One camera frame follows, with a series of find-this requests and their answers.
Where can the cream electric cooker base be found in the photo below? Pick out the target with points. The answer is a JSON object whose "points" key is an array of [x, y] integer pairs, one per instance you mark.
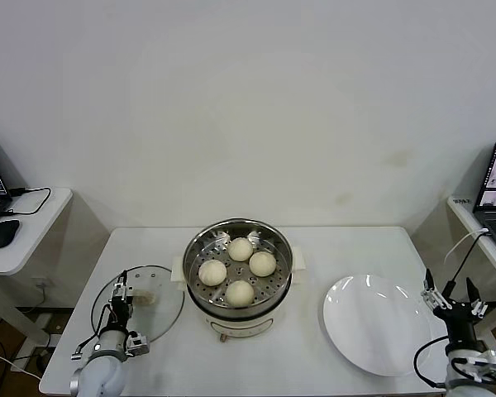
{"points": [[239, 326]]}

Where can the wooden cooker knob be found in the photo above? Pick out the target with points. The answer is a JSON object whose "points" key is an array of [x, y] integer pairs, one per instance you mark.
{"points": [[223, 337]]}

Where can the white side table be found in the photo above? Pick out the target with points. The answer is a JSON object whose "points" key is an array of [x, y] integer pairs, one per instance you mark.
{"points": [[465, 219], [37, 231]]}

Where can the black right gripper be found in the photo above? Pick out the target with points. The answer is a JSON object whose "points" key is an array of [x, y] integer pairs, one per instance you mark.
{"points": [[459, 322]]}

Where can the white round plate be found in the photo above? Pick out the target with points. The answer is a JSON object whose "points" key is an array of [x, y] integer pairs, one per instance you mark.
{"points": [[376, 331]]}

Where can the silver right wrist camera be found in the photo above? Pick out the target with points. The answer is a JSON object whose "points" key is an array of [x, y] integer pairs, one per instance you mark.
{"points": [[494, 360]]}

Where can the white wall outlet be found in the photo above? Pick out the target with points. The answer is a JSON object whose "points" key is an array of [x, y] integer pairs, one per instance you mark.
{"points": [[43, 283]]}

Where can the stainless steel steamer basket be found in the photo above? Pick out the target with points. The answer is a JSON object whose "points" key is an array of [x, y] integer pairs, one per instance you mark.
{"points": [[273, 244]]}

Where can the white steamed baozi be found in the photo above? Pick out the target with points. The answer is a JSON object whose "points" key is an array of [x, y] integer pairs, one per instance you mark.
{"points": [[212, 273], [239, 293], [240, 249], [262, 263]]}

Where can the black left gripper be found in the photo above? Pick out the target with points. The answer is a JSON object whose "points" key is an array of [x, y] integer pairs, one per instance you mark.
{"points": [[119, 312]]}

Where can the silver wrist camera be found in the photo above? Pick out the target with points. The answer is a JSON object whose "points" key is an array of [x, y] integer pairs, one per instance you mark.
{"points": [[138, 343], [494, 360]]}

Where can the black computer mouse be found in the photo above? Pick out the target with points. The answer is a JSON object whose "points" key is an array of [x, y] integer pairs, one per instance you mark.
{"points": [[3, 232]]}

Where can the round glass pot lid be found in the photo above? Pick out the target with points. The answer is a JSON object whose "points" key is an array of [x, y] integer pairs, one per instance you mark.
{"points": [[165, 314]]}

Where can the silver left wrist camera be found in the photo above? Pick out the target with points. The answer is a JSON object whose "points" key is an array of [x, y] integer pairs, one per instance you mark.
{"points": [[138, 343]]}

